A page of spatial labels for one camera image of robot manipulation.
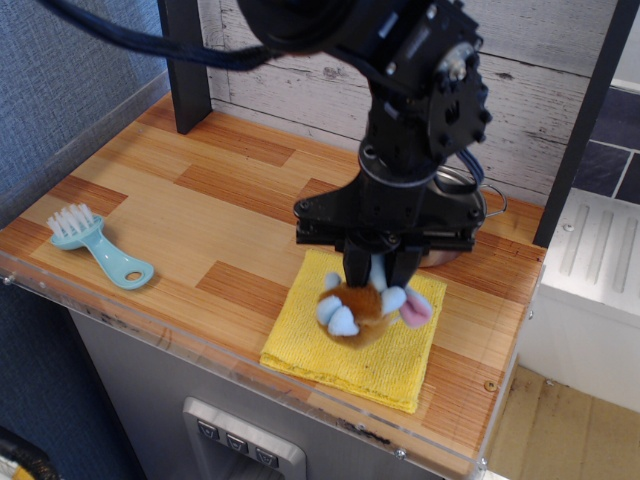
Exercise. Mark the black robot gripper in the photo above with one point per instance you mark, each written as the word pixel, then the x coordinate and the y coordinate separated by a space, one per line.
pixel 377 212

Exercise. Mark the yellow folded napkin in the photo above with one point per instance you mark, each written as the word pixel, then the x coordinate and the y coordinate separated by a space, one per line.
pixel 390 371

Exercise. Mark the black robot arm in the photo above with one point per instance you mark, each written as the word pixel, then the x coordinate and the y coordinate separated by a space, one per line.
pixel 421 61

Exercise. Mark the right dark gray post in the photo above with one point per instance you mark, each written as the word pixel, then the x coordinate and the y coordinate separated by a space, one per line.
pixel 607 61

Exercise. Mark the light blue scrub brush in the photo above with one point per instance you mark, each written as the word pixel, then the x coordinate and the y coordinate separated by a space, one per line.
pixel 76 226

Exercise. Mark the yellow and black object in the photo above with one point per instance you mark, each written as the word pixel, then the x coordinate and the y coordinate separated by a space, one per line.
pixel 22 460

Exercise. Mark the left dark gray post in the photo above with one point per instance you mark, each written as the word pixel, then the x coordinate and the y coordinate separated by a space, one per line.
pixel 180 21

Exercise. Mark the clear acrylic edge guard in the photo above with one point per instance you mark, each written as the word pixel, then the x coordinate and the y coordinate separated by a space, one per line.
pixel 224 326

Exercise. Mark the small steel pot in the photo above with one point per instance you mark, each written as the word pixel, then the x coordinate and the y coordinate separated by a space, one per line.
pixel 457 209

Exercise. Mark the dark gray post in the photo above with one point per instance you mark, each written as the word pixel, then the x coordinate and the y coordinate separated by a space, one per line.
pixel 180 21
pixel 607 61

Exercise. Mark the silver dispenser button panel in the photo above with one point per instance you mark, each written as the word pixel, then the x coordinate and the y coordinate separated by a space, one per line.
pixel 240 442

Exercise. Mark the blue and brown plush toy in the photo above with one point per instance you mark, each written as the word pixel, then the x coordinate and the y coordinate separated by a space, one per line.
pixel 357 317

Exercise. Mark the gray toy fridge cabinet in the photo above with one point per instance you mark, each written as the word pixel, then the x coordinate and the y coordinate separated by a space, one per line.
pixel 151 388

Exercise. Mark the white grooved cabinet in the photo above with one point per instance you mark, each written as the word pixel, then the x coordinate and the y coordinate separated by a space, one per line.
pixel 583 326

